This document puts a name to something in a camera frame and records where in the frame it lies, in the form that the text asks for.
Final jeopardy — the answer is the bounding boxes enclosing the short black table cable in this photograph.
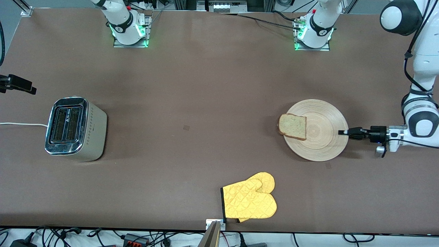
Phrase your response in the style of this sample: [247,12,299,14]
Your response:
[272,10,302,23]

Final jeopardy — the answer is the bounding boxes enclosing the silver two-slot toaster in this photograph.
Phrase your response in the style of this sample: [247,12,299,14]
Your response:
[45,97,107,162]

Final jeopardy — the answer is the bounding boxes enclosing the round wooden plate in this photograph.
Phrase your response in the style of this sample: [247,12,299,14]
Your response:
[283,99,349,162]

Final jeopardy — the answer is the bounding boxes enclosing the white toaster power cord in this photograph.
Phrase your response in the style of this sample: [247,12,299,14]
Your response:
[0,122,49,128]

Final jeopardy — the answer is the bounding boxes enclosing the silver edge bracket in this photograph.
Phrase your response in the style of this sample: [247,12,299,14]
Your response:
[206,219,227,231]

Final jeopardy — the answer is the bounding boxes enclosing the black connector with orange levers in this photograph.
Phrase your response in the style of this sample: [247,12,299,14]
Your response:
[123,233,150,247]

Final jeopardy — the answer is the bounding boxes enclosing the tan camera mount post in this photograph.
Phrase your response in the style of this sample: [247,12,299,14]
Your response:
[197,221,222,247]

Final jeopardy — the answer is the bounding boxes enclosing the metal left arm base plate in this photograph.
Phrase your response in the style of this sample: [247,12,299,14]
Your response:
[294,15,332,52]

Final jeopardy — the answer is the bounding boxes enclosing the white power strip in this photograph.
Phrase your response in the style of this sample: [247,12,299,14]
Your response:
[206,0,248,13]

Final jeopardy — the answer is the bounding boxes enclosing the black looped floor cable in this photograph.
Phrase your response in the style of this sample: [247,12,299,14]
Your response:
[343,233,376,244]

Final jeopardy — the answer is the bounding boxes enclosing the yellow quilted oven mitt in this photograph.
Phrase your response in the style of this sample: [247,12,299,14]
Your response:
[221,178,277,220]
[237,172,275,223]

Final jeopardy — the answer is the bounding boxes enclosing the brown bread slice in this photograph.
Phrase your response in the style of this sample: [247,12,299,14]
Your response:
[277,114,307,141]

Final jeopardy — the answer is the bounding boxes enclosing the dark aluminium frame post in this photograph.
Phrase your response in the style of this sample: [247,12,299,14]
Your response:
[173,0,206,11]

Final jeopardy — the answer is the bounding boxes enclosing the long black table cable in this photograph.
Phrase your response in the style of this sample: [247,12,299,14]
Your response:
[219,12,304,31]

